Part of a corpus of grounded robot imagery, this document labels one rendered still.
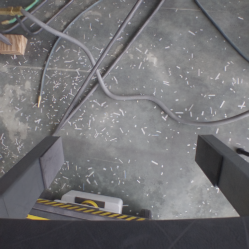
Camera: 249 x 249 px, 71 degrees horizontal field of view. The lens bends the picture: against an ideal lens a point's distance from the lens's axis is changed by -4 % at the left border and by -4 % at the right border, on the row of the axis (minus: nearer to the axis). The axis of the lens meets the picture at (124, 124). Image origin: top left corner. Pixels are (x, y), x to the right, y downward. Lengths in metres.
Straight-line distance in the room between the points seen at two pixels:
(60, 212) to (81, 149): 0.38
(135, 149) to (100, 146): 0.18
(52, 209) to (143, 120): 0.54
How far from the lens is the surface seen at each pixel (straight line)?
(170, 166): 0.90
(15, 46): 1.24
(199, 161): 0.17
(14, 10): 1.04
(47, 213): 0.70
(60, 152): 0.17
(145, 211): 0.83
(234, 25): 1.16
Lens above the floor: 0.89
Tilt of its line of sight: 80 degrees down
